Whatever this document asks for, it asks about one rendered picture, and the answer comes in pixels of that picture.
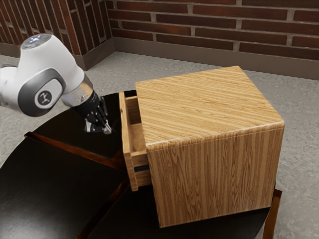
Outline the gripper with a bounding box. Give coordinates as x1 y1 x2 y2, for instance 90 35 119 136
72 91 112 135

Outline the open wooden drawer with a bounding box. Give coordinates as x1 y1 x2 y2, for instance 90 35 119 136
118 91 151 192

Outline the wooden cabinet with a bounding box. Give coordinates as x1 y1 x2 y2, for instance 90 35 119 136
135 65 285 229

